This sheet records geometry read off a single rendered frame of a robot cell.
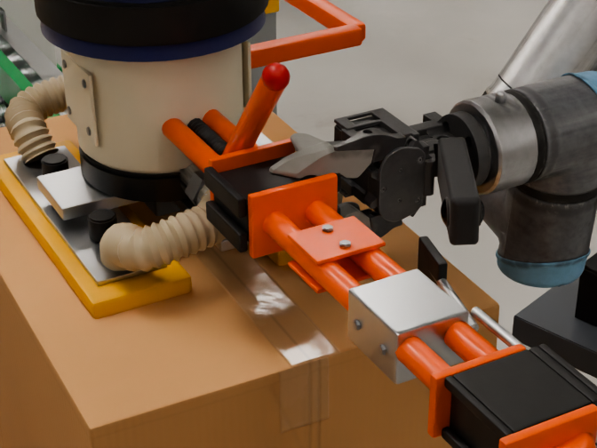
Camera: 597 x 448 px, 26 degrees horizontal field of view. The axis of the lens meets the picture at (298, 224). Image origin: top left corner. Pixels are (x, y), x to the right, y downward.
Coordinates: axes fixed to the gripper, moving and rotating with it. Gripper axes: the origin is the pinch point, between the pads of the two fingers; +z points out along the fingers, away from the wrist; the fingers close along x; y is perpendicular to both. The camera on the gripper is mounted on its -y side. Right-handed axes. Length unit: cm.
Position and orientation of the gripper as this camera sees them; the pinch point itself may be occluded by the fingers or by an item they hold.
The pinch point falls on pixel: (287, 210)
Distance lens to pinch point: 109.5
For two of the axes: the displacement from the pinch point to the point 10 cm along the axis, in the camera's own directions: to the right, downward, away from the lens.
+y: -4.8, -4.4, 7.6
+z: -8.8, 2.4, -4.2
